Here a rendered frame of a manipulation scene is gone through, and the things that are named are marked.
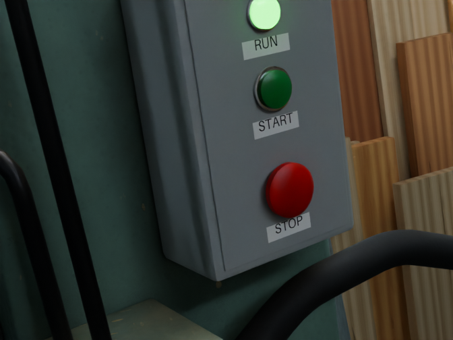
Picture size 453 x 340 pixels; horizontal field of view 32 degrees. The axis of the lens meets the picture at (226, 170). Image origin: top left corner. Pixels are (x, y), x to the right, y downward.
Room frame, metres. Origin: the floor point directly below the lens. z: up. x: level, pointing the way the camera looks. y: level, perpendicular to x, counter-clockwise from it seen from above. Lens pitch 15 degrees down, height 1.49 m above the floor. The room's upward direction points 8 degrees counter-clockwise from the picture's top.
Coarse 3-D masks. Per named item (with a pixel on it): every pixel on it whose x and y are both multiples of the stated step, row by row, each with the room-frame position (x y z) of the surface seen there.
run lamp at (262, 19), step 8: (256, 0) 0.41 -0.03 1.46; (264, 0) 0.41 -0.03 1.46; (272, 0) 0.41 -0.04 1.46; (248, 8) 0.41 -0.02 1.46; (256, 8) 0.41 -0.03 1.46; (264, 8) 0.41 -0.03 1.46; (272, 8) 0.41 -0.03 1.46; (248, 16) 0.41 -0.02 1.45; (256, 16) 0.41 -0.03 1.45; (264, 16) 0.41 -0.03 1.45; (272, 16) 0.41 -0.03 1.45; (256, 24) 0.41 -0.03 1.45; (264, 24) 0.41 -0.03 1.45; (272, 24) 0.41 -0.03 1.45
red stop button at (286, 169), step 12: (276, 168) 0.41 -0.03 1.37; (288, 168) 0.41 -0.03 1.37; (300, 168) 0.41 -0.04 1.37; (276, 180) 0.40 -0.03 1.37; (288, 180) 0.40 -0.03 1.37; (300, 180) 0.41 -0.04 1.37; (312, 180) 0.42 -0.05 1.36; (276, 192) 0.40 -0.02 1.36; (288, 192) 0.40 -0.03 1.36; (300, 192) 0.41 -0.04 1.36; (312, 192) 0.41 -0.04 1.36; (276, 204) 0.40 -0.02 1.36; (288, 204) 0.40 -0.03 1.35; (300, 204) 0.41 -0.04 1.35; (288, 216) 0.41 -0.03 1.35
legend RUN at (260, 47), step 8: (256, 40) 0.41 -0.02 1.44; (264, 40) 0.42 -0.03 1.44; (272, 40) 0.42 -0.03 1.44; (280, 40) 0.42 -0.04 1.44; (288, 40) 0.42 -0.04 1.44; (248, 48) 0.41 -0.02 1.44; (256, 48) 0.41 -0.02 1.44; (264, 48) 0.41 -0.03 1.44; (272, 48) 0.42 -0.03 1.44; (280, 48) 0.42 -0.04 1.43; (288, 48) 0.42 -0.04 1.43; (248, 56) 0.41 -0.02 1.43; (256, 56) 0.41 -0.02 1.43
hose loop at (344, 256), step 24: (384, 240) 0.48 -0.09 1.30; (408, 240) 0.49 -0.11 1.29; (432, 240) 0.50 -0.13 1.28; (336, 264) 0.46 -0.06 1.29; (360, 264) 0.46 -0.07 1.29; (384, 264) 0.47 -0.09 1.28; (408, 264) 0.49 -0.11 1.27; (432, 264) 0.50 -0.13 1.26; (288, 288) 0.44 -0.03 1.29; (312, 288) 0.44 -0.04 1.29; (336, 288) 0.45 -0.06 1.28; (264, 312) 0.43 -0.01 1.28; (288, 312) 0.43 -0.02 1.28; (240, 336) 0.42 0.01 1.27; (264, 336) 0.42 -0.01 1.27; (288, 336) 0.43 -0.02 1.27
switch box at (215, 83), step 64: (128, 0) 0.43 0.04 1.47; (192, 0) 0.39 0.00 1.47; (320, 0) 0.44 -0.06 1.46; (192, 64) 0.39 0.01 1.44; (256, 64) 0.41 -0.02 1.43; (320, 64) 0.43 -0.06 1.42; (192, 128) 0.39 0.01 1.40; (320, 128) 0.43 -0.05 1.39; (192, 192) 0.40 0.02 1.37; (256, 192) 0.41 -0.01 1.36; (320, 192) 0.43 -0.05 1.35; (192, 256) 0.41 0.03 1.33; (256, 256) 0.40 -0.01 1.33
